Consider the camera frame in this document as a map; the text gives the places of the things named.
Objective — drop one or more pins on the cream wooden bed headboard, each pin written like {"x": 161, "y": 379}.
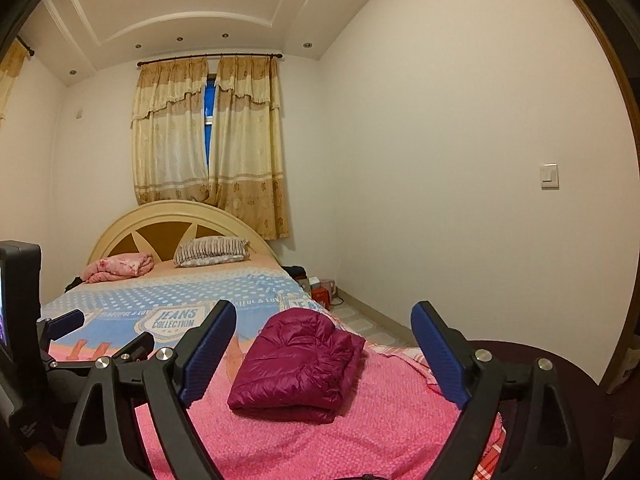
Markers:
{"x": 165, "y": 208}

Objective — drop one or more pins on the dark cloth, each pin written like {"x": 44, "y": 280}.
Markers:
{"x": 75, "y": 283}

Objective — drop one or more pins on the pink floral folded quilt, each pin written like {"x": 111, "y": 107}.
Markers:
{"x": 117, "y": 266}

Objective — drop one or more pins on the maroon puffer jacket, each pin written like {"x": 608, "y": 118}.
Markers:
{"x": 300, "y": 360}

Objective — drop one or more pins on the white light switch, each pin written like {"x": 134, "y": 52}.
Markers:
{"x": 550, "y": 176}

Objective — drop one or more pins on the cream patterned side curtain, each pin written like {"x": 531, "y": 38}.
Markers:
{"x": 11, "y": 85}

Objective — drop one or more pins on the brown wooden door frame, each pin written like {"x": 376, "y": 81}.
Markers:
{"x": 612, "y": 360}

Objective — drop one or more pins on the window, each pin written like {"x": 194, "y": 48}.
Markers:
{"x": 209, "y": 125}

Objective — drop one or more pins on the red box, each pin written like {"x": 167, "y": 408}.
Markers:
{"x": 322, "y": 296}

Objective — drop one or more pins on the dark bag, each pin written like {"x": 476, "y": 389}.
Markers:
{"x": 299, "y": 273}

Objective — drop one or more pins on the red plaid bed sheet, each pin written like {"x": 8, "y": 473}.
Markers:
{"x": 487, "y": 440}

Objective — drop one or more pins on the blue and pink printed blanket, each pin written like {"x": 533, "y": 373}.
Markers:
{"x": 350, "y": 435}

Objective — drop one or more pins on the peach bed sheet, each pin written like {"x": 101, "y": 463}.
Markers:
{"x": 260, "y": 261}

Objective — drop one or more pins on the white tissue box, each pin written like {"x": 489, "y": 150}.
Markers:
{"x": 314, "y": 282}

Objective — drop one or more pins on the striped pillow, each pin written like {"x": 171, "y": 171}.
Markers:
{"x": 210, "y": 250}

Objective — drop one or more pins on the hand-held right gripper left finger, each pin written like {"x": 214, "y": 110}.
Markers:
{"x": 210, "y": 355}

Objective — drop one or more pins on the cream patterned curtain panel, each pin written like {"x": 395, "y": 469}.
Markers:
{"x": 170, "y": 150}
{"x": 250, "y": 160}

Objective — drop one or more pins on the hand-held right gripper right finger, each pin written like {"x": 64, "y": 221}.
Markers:
{"x": 440, "y": 355}

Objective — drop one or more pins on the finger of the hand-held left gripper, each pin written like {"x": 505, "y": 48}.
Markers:
{"x": 67, "y": 320}
{"x": 137, "y": 345}

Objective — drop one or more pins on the dark side curtain rod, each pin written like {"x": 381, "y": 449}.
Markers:
{"x": 26, "y": 46}

